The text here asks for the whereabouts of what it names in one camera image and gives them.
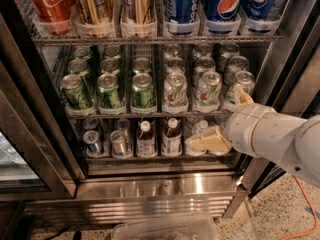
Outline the orange cable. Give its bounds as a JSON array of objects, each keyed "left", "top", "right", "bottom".
[{"left": 279, "top": 175, "right": 320, "bottom": 240}]

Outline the green can second-row left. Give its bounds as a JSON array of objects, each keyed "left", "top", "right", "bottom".
[{"left": 68, "top": 58, "right": 96, "bottom": 96}]

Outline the blue pepsi can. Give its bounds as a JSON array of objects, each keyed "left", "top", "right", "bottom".
[
  {"left": 244, "top": 0, "right": 280, "bottom": 34},
  {"left": 164, "top": 0, "right": 199, "bottom": 34},
  {"left": 206, "top": 0, "right": 240, "bottom": 34}
]

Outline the red Coca-Cola can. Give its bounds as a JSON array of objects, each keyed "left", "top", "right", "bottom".
[{"left": 31, "top": 0, "right": 71, "bottom": 35}]

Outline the green can back left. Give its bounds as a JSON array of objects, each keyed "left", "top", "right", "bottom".
[{"left": 72, "top": 46, "right": 94, "bottom": 63}]

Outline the brown tea bottle right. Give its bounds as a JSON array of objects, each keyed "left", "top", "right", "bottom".
[{"left": 161, "top": 118, "right": 182, "bottom": 157}]

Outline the black cable on floor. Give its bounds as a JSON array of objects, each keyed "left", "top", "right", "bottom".
[{"left": 43, "top": 227, "right": 83, "bottom": 240}]

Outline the clear water bottle left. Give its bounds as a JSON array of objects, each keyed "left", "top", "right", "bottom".
[{"left": 185, "top": 120, "right": 209, "bottom": 157}]

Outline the silver can bottom front right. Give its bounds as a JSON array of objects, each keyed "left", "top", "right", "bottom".
[{"left": 110, "top": 130, "right": 128, "bottom": 157}]

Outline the green can second-row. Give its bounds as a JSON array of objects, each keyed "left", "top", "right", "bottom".
[
  {"left": 68, "top": 58, "right": 96, "bottom": 96},
  {"left": 132, "top": 57, "right": 152, "bottom": 74},
  {"left": 100, "top": 58, "right": 121, "bottom": 76}
]

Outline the white 7up can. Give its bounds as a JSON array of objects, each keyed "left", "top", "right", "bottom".
[
  {"left": 225, "top": 71, "right": 255, "bottom": 106},
  {"left": 215, "top": 43, "right": 240, "bottom": 72},
  {"left": 195, "top": 70, "right": 222, "bottom": 106},
  {"left": 191, "top": 44, "right": 211, "bottom": 61},
  {"left": 163, "top": 44, "right": 182, "bottom": 61},
  {"left": 164, "top": 71, "right": 187, "bottom": 107}
]

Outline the green can front left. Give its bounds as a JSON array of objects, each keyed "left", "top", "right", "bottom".
[{"left": 60, "top": 74, "right": 93, "bottom": 110}]

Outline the green can back middle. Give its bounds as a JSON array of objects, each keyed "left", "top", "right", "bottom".
[{"left": 102, "top": 45, "right": 122, "bottom": 60}]

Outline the brown tea bottle left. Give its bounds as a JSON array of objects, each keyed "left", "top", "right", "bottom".
[{"left": 137, "top": 121, "right": 157, "bottom": 158}]

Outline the white 7up can second-row left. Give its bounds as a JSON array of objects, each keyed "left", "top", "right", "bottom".
[{"left": 165, "top": 57, "right": 185, "bottom": 74}]

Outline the silver can bottom back left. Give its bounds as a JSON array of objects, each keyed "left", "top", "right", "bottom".
[{"left": 84, "top": 119, "right": 99, "bottom": 131}]

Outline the gold soda can left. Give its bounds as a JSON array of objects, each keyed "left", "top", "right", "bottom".
[{"left": 76, "top": 0, "right": 113, "bottom": 38}]

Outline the clear water bottle right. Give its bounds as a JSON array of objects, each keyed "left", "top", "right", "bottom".
[{"left": 210, "top": 119, "right": 232, "bottom": 156}]

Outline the green can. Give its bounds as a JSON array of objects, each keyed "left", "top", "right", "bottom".
[
  {"left": 97, "top": 73, "right": 121, "bottom": 109},
  {"left": 72, "top": 46, "right": 94, "bottom": 63},
  {"left": 60, "top": 74, "right": 93, "bottom": 110},
  {"left": 102, "top": 45, "right": 122, "bottom": 60},
  {"left": 131, "top": 73, "right": 156, "bottom": 109}
]

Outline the blue Pepsi can right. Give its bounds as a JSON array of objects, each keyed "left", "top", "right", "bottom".
[{"left": 244, "top": 0, "right": 280, "bottom": 34}]

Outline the silver can bottom back right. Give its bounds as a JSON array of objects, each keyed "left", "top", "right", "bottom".
[{"left": 115, "top": 118, "right": 131, "bottom": 143}]

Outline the brown tea bottle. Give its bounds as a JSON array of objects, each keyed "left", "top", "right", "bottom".
[
  {"left": 161, "top": 118, "right": 182, "bottom": 157},
  {"left": 137, "top": 121, "right": 157, "bottom": 158}
]

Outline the green can front middle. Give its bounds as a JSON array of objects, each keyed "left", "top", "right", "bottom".
[{"left": 97, "top": 73, "right": 121, "bottom": 109}]

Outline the silver can bottom front left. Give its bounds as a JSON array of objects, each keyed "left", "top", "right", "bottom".
[{"left": 83, "top": 130, "right": 103, "bottom": 155}]

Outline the blue Pepsi can left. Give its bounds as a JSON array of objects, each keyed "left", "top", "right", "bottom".
[{"left": 164, "top": 0, "right": 199, "bottom": 34}]

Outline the clear water bottle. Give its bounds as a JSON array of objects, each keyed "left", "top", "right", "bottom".
[
  {"left": 185, "top": 120, "right": 209, "bottom": 157},
  {"left": 210, "top": 119, "right": 232, "bottom": 156}
]

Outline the white 7up can second-row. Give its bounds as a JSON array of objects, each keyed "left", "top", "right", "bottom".
[
  {"left": 192, "top": 57, "right": 216, "bottom": 86},
  {"left": 223, "top": 55, "right": 249, "bottom": 86},
  {"left": 165, "top": 57, "right": 185, "bottom": 74}
]

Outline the blue Pepsi can middle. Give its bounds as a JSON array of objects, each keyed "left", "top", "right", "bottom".
[{"left": 206, "top": 0, "right": 240, "bottom": 34}]

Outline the gold soda can right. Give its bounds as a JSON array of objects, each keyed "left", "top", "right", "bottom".
[{"left": 122, "top": 0, "right": 155, "bottom": 37}]

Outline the white 7up can second-row right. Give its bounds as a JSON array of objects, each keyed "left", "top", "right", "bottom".
[{"left": 223, "top": 55, "right": 249, "bottom": 86}]

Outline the stainless steel display fridge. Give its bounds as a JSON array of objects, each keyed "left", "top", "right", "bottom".
[{"left": 0, "top": 0, "right": 319, "bottom": 227}]

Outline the green can second-row right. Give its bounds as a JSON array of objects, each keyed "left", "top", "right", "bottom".
[{"left": 132, "top": 57, "right": 152, "bottom": 74}]

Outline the white 7up can second-row middle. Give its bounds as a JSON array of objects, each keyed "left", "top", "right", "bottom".
[{"left": 192, "top": 57, "right": 216, "bottom": 86}]

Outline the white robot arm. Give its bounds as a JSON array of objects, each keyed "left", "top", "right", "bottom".
[{"left": 186, "top": 87, "right": 320, "bottom": 187}]

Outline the silver can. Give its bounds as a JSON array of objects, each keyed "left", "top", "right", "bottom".
[
  {"left": 115, "top": 118, "right": 131, "bottom": 143},
  {"left": 83, "top": 130, "right": 103, "bottom": 155},
  {"left": 110, "top": 130, "right": 128, "bottom": 157},
  {"left": 84, "top": 119, "right": 99, "bottom": 131}
]

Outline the gold soda can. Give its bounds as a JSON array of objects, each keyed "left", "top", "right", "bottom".
[
  {"left": 122, "top": 0, "right": 155, "bottom": 37},
  {"left": 76, "top": 0, "right": 113, "bottom": 38}
]

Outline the green can front right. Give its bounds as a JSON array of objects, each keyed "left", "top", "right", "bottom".
[{"left": 131, "top": 73, "right": 156, "bottom": 109}]

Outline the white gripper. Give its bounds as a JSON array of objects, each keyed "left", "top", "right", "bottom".
[{"left": 189, "top": 86, "right": 275, "bottom": 157}]

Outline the green can second-row middle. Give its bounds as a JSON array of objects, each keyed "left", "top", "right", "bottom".
[{"left": 100, "top": 58, "right": 121, "bottom": 76}]

